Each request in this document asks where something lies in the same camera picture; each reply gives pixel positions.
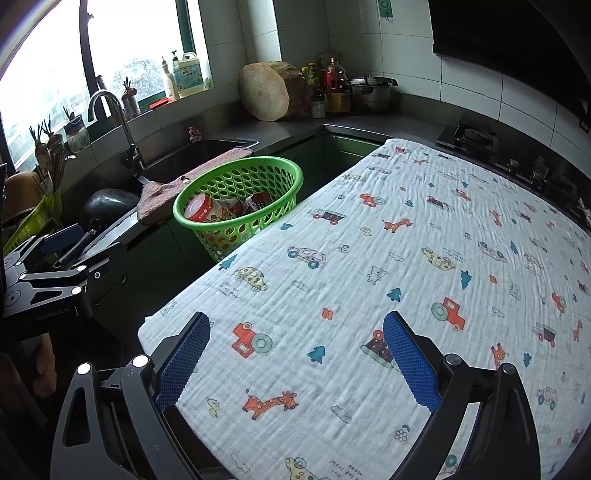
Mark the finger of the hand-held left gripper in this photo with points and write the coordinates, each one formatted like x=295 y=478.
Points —
x=60 y=240
x=99 y=265

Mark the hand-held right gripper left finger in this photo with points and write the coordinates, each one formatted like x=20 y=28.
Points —
x=182 y=364

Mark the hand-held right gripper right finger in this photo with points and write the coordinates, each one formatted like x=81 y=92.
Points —
x=411 y=364

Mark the red chips can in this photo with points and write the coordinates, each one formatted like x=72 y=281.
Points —
x=201 y=210

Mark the green plastic basket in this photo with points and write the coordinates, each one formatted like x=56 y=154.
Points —
x=221 y=240

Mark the red snack bag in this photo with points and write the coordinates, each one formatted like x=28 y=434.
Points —
x=256 y=203

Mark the person's left hand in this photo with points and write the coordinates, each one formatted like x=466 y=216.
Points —
x=46 y=364

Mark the black wok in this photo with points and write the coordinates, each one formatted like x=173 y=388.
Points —
x=108 y=207

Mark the pink dish cloth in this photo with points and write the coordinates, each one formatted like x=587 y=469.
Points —
x=157 y=198

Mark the glass jar with plant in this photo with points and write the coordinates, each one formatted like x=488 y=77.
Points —
x=76 y=138

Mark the white printed blanket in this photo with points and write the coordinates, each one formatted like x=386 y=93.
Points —
x=369 y=258

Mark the chrome kitchen faucet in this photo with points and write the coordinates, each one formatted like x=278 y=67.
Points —
x=106 y=97

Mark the striped can with plant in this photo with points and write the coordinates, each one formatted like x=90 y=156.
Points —
x=130 y=99

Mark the small red white ornament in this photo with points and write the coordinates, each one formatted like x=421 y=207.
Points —
x=195 y=134

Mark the red tray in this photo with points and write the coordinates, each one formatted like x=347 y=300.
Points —
x=158 y=103

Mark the white dish soap bottle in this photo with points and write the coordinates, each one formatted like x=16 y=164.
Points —
x=169 y=83

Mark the white detergent jug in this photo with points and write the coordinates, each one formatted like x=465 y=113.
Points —
x=189 y=76

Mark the black gas stove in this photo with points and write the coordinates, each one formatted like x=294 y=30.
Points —
x=466 y=138

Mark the round wooden chopping block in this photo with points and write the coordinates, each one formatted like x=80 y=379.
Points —
x=263 y=92

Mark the small white jar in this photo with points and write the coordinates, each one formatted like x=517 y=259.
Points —
x=317 y=110

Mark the steel pressure cooker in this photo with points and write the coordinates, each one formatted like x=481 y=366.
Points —
x=371 y=97

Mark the large oil bottle yellow label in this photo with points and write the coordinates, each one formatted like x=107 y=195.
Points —
x=337 y=87

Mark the black range hood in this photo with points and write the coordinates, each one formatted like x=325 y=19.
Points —
x=508 y=41

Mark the window with green frame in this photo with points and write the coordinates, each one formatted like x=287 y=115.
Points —
x=46 y=60

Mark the green wall hook plate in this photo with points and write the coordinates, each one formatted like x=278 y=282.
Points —
x=385 y=8

